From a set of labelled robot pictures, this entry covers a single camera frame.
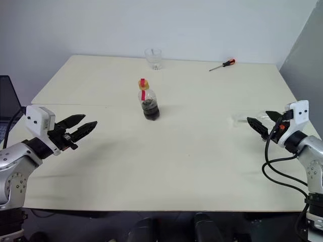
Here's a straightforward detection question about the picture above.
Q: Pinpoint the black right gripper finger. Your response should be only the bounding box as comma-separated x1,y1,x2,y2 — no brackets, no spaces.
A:
265,110,286,125
246,116,269,140

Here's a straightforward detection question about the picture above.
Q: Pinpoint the dark rounded shape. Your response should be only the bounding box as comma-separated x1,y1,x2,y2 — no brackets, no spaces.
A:
193,212,224,242

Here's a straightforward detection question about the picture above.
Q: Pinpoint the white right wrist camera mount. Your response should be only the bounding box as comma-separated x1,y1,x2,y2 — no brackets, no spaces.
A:
277,99,310,147

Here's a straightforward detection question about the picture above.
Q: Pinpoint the small bottle dark liquid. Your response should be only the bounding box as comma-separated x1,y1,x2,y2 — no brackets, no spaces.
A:
138,87,161,123

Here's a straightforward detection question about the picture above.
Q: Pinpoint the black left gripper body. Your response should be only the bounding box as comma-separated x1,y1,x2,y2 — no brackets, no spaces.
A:
47,123,78,152

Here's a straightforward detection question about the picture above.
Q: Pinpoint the clear glass tumbler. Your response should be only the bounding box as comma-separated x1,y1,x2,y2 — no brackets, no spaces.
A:
144,47,163,71

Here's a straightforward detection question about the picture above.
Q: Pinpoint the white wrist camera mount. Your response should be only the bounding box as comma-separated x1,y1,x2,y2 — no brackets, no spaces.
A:
25,105,62,156
277,99,310,147

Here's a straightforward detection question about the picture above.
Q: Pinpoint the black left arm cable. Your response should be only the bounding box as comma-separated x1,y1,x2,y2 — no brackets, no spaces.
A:
2,107,27,150

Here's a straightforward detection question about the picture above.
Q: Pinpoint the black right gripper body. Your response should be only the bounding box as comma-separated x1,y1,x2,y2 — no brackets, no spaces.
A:
263,116,291,146

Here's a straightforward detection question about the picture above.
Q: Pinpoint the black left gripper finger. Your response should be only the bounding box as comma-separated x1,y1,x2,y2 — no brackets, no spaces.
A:
54,113,86,131
66,120,98,143

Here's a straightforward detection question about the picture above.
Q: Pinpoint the red black handled screwdriver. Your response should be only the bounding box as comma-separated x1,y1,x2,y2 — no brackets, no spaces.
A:
208,58,236,73

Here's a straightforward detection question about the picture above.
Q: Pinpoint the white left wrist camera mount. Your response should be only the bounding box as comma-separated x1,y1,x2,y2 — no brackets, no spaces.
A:
25,105,62,156

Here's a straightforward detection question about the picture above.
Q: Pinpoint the dark laptop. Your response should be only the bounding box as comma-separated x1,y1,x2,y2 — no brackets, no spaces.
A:
0,75,26,149

